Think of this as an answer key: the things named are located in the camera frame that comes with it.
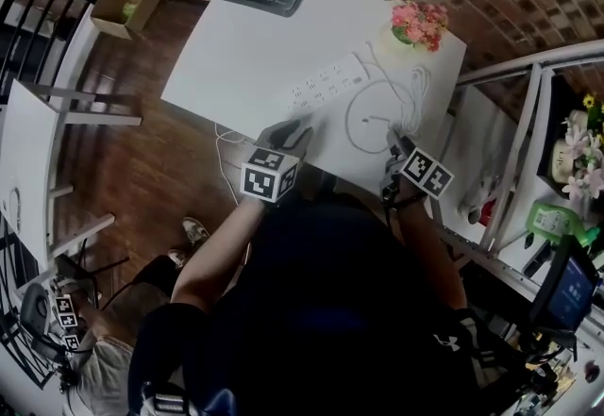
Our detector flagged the person's left forearm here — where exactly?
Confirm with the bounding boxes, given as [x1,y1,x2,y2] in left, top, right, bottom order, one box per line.
[168,198,266,312]

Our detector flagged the white floor cable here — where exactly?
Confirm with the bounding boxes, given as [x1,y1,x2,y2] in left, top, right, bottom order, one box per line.
[213,120,252,208]

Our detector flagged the white and yellow flower bouquet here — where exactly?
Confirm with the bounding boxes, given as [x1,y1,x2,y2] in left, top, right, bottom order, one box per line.
[560,92,604,202]

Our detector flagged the black tablet screen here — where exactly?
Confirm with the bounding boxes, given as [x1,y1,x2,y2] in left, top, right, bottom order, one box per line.
[527,236,604,336]

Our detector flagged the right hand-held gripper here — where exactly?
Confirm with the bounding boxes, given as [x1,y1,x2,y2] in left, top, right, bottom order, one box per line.
[379,126,456,201]

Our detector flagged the red packet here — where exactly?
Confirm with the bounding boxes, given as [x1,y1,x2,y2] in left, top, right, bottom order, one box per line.
[479,198,497,227]

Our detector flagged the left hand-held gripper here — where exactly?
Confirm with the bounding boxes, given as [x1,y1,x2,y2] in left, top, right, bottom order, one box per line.
[239,119,316,205]

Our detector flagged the white power strip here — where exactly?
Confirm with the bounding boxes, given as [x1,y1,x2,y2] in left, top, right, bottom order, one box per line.
[285,52,370,112]

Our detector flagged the person's torso in black shirt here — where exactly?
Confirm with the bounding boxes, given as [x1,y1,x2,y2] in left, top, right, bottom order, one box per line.
[126,173,537,416]

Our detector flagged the open cardboard box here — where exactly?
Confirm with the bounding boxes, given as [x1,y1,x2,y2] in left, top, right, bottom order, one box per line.
[88,0,170,42]

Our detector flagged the white side table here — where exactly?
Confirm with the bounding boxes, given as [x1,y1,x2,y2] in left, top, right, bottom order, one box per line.
[0,77,143,265]

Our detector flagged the green packet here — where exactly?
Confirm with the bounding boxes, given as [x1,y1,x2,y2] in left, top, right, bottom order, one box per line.
[527,199,582,237]

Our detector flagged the white vase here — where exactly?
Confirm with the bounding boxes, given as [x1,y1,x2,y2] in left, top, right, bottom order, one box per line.
[548,137,582,185]

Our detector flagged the black floor cable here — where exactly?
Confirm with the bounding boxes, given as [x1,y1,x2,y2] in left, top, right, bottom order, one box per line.
[78,238,139,303]

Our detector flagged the person's right forearm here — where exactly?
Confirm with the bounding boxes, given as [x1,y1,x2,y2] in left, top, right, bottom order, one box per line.
[394,195,469,312]

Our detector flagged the white metal shelf rack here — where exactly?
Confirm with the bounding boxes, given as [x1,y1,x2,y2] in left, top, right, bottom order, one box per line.
[437,38,604,416]

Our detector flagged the pink flowers in pot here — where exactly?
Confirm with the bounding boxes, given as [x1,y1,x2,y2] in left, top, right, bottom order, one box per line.
[385,0,450,53]

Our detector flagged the black metal railing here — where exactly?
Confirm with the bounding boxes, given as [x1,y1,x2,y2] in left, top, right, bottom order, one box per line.
[0,0,101,95]

